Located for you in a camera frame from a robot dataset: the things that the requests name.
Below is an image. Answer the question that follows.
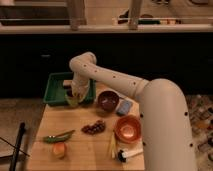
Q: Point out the blue sponge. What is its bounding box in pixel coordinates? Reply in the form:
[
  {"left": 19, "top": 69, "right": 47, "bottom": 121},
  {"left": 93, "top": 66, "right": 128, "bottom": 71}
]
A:
[{"left": 116, "top": 100, "right": 133, "bottom": 116}]

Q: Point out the wooden block in tray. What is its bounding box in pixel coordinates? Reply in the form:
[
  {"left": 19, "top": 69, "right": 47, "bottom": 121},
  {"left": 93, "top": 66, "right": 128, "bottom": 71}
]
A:
[{"left": 63, "top": 80, "right": 72, "bottom": 88}]

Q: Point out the bunch of dark grapes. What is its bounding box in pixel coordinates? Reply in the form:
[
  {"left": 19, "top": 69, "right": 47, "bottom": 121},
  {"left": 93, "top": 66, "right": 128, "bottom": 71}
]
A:
[{"left": 81, "top": 120, "right": 106, "bottom": 135}]

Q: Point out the orange bowl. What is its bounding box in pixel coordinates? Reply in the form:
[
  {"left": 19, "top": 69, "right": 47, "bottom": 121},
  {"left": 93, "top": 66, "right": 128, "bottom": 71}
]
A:
[{"left": 114, "top": 115, "right": 141, "bottom": 144}]

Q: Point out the orange peach toy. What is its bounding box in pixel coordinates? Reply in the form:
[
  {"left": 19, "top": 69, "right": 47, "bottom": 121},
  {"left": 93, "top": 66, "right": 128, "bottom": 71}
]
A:
[{"left": 52, "top": 142, "right": 66, "bottom": 158}]

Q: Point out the green plastic tray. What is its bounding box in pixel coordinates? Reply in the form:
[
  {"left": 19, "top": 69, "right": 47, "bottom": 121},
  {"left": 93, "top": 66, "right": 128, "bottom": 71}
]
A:
[{"left": 43, "top": 72, "right": 96, "bottom": 107}]

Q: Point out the dark brown bowl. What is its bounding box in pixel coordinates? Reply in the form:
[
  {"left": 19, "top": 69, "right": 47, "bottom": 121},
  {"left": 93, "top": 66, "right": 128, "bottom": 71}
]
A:
[{"left": 97, "top": 91, "right": 119, "bottom": 112}]

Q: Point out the black tripod stand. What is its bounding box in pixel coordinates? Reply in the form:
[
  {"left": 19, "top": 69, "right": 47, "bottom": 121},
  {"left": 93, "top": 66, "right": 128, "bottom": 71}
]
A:
[{"left": 0, "top": 122, "right": 30, "bottom": 171}]

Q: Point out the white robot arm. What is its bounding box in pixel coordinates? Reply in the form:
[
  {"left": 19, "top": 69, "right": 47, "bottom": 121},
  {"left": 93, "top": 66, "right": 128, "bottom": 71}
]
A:
[{"left": 69, "top": 52, "right": 198, "bottom": 171}]

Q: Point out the white black handled brush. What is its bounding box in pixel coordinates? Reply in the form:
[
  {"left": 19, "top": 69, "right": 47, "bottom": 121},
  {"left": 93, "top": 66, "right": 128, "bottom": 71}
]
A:
[{"left": 117, "top": 149, "right": 143, "bottom": 163}]

